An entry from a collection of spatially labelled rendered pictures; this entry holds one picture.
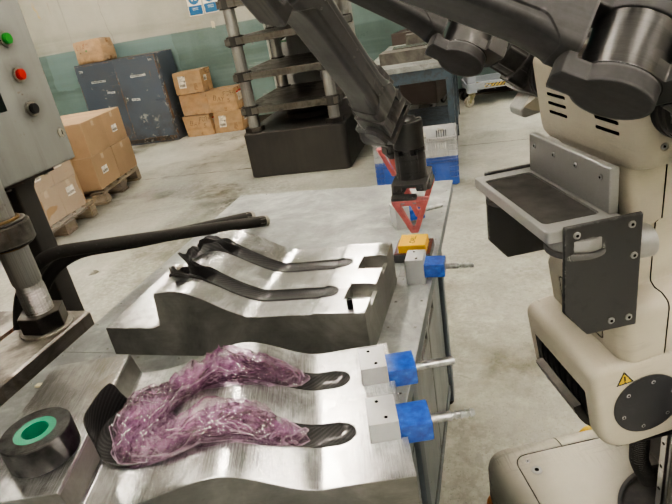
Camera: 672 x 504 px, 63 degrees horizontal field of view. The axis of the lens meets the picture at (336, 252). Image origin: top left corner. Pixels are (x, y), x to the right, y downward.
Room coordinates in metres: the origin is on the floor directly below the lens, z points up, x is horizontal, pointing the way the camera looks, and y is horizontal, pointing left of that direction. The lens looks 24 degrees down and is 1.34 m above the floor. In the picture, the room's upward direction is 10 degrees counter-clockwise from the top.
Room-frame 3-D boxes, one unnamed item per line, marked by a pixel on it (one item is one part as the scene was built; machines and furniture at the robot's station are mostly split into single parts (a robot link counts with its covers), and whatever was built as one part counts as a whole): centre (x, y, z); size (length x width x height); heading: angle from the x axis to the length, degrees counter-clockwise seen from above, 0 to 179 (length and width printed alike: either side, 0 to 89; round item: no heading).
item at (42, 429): (0.53, 0.38, 0.93); 0.08 x 0.08 x 0.04
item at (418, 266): (0.97, -0.20, 0.83); 0.13 x 0.05 x 0.05; 71
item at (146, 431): (0.59, 0.20, 0.90); 0.26 x 0.18 x 0.08; 88
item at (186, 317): (0.95, 0.17, 0.87); 0.50 x 0.26 x 0.14; 71
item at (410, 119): (0.99, -0.16, 1.10); 0.07 x 0.06 x 0.07; 38
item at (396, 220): (1.29, -0.22, 0.83); 0.13 x 0.05 x 0.05; 99
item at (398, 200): (0.96, -0.16, 0.97); 0.07 x 0.07 x 0.09; 71
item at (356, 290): (0.82, -0.03, 0.87); 0.05 x 0.05 x 0.04; 71
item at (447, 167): (4.02, -0.73, 0.11); 0.61 x 0.41 x 0.22; 74
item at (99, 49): (7.89, 2.64, 1.26); 0.42 x 0.33 x 0.29; 74
